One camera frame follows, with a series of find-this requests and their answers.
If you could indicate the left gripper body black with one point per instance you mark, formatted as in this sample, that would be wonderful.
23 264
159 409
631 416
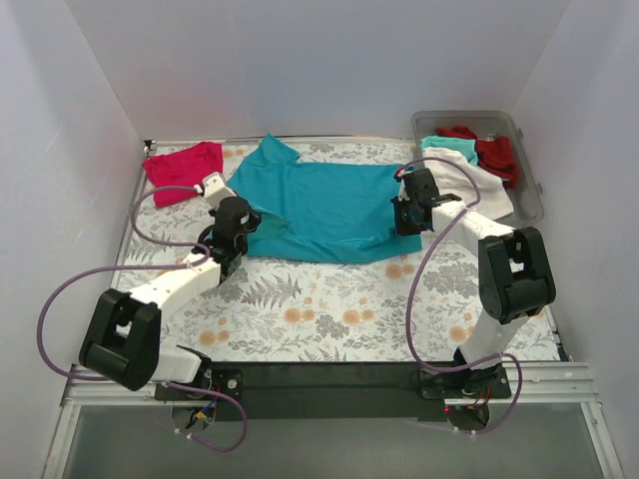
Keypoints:
252 220

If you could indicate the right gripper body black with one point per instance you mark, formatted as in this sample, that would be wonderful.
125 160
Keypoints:
399 216

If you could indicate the teal blue t shirt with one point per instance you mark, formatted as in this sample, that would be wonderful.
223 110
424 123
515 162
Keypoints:
319 212

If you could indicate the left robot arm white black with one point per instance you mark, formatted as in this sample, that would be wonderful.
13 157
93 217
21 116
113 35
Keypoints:
123 340

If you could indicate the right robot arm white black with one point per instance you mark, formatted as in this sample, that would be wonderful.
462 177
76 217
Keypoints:
515 280

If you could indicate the white t shirt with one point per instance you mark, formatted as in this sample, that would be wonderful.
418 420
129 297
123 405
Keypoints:
450 169

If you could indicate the light mint t shirt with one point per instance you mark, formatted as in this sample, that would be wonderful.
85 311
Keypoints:
466 147

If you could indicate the folded pink t shirt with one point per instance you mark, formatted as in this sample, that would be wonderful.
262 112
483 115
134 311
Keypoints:
185 168

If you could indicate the dark red t shirt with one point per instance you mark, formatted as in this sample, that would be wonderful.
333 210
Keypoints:
494 156

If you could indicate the floral patterned table mat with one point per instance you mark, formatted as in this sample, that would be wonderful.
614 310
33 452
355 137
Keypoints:
282 310

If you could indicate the clear plastic bin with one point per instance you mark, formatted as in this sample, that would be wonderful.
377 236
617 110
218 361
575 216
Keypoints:
489 125

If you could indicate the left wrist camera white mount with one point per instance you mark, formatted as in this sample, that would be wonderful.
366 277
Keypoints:
213 189

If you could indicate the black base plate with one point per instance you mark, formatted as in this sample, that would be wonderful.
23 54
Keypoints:
350 390

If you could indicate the aluminium frame rail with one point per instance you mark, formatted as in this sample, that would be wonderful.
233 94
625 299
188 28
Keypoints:
556 430

